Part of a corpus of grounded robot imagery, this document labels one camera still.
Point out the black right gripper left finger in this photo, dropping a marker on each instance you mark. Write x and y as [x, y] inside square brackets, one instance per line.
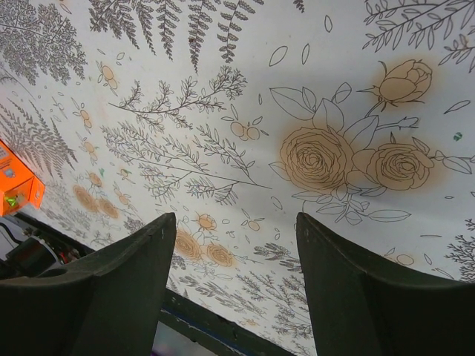
[106, 303]

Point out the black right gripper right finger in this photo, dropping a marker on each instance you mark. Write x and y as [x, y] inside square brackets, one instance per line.
[360, 303]

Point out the orange Scrub Daddy box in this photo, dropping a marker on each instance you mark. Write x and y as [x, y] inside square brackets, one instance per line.
[19, 185]

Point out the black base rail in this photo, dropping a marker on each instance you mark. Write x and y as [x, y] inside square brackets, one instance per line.
[48, 250]

